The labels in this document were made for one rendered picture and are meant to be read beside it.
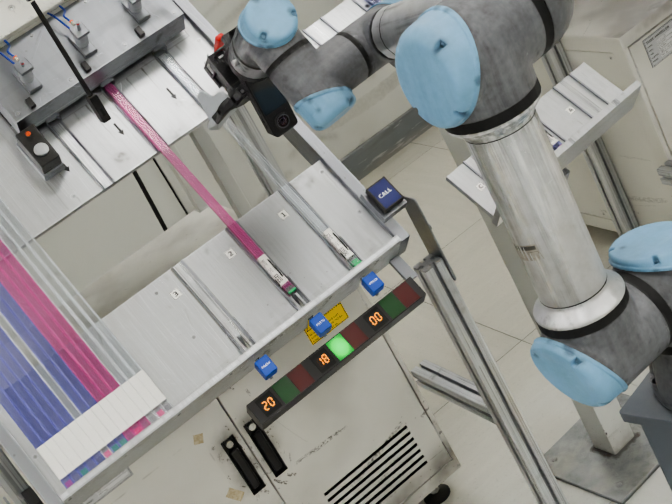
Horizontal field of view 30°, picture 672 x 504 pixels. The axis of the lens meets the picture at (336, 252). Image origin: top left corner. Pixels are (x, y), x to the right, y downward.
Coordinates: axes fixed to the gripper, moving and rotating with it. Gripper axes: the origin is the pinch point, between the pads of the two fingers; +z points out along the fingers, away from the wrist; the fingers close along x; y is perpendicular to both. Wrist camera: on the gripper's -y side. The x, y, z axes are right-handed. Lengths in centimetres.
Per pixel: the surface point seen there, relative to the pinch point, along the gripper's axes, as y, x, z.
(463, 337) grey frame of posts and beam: -51, -11, 13
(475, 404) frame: -64, -10, 28
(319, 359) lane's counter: -38.7, 14.6, 1.4
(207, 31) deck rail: 17.2, -8.7, 14.4
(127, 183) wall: 34, -18, 188
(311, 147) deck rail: -10.5, -8.0, 7.0
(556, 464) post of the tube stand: -86, -23, 50
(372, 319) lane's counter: -39.0, 3.8, 1.3
